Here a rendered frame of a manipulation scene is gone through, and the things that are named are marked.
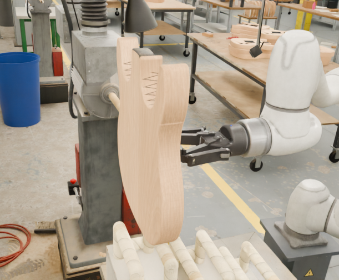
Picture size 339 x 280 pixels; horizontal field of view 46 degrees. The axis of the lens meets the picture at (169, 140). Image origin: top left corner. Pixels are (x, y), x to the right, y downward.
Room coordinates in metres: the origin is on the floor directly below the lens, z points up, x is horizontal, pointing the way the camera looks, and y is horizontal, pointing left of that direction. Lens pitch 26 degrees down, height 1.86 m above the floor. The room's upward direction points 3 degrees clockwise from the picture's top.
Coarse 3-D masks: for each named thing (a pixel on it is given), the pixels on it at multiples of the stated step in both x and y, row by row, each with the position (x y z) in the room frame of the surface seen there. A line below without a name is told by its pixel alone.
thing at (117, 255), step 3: (114, 234) 0.83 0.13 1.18; (114, 237) 0.83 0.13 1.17; (114, 240) 0.83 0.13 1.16; (114, 243) 0.83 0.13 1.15; (117, 243) 0.83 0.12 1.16; (114, 246) 0.83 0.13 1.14; (117, 246) 0.83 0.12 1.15; (114, 249) 0.83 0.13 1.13; (117, 249) 0.83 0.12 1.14; (120, 249) 0.83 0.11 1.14; (114, 252) 0.83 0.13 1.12; (117, 252) 0.83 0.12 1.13; (120, 252) 0.83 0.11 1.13; (114, 255) 0.83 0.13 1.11; (117, 255) 0.83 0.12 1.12; (120, 255) 0.83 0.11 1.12; (117, 258) 0.83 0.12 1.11; (120, 258) 0.83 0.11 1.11
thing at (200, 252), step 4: (196, 240) 0.92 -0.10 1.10; (196, 244) 0.92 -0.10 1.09; (200, 244) 0.91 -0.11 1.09; (196, 248) 0.92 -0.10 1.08; (200, 248) 0.91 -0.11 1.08; (196, 252) 0.92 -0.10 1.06; (200, 252) 0.91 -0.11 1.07; (204, 252) 0.92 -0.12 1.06; (196, 256) 0.92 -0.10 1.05; (200, 256) 0.91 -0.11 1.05; (204, 256) 0.92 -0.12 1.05; (196, 260) 0.92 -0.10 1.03; (200, 260) 0.91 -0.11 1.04
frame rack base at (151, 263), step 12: (108, 252) 0.85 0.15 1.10; (156, 252) 0.86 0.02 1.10; (108, 264) 0.85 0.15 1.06; (120, 264) 0.81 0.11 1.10; (144, 264) 0.81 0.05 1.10; (156, 264) 0.82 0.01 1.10; (108, 276) 0.85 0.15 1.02; (120, 276) 0.77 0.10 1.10; (144, 276) 0.77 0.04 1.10; (156, 276) 0.77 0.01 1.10
